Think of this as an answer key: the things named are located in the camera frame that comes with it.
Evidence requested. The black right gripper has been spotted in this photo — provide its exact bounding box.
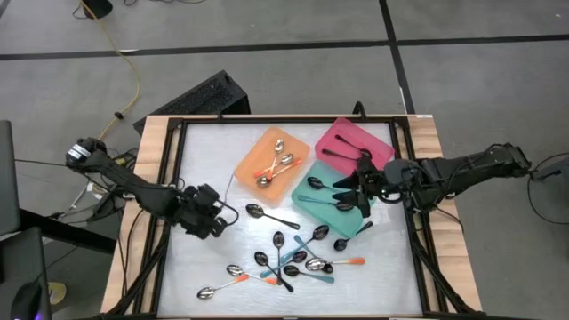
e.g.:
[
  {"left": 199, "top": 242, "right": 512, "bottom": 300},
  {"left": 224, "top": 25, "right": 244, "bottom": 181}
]
[{"left": 332, "top": 161, "right": 406, "bottom": 219}]

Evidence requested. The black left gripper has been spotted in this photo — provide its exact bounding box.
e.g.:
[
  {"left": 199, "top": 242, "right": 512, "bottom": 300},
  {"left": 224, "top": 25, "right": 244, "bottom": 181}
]
[{"left": 179, "top": 184, "right": 228, "bottom": 242}]

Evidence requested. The orange-handled silver spoon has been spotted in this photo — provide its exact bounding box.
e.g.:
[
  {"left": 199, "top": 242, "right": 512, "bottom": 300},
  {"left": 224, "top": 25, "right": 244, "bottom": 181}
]
[
  {"left": 304, "top": 256, "right": 366, "bottom": 272},
  {"left": 253, "top": 153, "right": 294, "bottom": 178},
  {"left": 254, "top": 158, "right": 303, "bottom": 188},
  {"left": 265, "top": 138, "right": 286, "bottom": 181},
  {"left": 226, "top": 263, "right": 279, "bottom": 286}
]

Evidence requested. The teal plastic tray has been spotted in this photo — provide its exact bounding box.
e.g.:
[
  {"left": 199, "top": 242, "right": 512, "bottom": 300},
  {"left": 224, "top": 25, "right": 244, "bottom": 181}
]
[{"left": 290, "top": 159, "right": 379, "bottom": 240}]

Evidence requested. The orange plastic tray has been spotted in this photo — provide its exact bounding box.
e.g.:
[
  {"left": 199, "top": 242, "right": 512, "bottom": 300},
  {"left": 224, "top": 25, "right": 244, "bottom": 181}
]
[{"left": 233, "top": 126, "right": 311, "bottom": 209}]

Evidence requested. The pink plastic tray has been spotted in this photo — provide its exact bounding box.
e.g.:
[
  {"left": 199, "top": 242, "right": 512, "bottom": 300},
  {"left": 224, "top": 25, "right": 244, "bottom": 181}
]
[{"left": 314, "top": 116, "right": 396, "bottom": 179}]

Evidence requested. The black desk beam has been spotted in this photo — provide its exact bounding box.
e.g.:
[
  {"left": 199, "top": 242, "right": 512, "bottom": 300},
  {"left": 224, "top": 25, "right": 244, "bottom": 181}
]
[{"left": 17, "top": 208, "right": 117, "bottom": 255}]

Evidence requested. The yellow floor sticker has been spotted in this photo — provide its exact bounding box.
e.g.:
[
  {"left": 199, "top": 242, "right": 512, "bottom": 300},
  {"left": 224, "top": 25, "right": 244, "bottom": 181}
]
[{"left": 47, "top": 282, "right": 68, "bottom": 307}]

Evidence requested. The grey floor box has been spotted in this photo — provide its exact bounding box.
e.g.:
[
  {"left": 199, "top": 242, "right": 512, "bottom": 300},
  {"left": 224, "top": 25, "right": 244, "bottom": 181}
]
[{"left": 531, "top": 158, "right": 569, "bottom": 181}]

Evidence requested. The black computer monitor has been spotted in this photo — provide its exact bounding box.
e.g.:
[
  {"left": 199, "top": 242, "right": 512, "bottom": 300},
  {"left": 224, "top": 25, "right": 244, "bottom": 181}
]
[{"left": 0, "top": 119, "right": 21, "bottom": 236}]

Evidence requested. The black computer mouse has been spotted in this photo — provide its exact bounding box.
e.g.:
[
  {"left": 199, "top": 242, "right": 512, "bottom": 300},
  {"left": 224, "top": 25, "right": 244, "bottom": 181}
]
[{"left": 11, "top": 282, "right": 44, "bottom": 320}]

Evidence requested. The black round floor stand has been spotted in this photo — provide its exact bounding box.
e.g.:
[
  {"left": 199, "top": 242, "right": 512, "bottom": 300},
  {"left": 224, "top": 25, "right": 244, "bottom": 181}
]
[{"left": 82, "top": 0, "right": 115, "bottom": 20}]

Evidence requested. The black camera cable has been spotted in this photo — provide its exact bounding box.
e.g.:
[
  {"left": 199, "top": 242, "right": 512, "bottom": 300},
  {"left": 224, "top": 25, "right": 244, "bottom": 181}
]
[{"left": 216, "top": 202, "right": 240, "bottom": 228}]

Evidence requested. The orange and white plastic handle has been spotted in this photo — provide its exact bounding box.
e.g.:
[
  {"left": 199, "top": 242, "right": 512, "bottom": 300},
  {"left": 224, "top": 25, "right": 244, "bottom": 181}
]
[{"left": 196, "top": 273, "right": 251, "bottom": 300}]

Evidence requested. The yellow cable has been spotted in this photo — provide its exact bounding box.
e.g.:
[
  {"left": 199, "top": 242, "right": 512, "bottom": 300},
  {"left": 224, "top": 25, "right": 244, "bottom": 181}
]
[{"left": 79, "top": 0, "right": 142, "bottom": 152}]

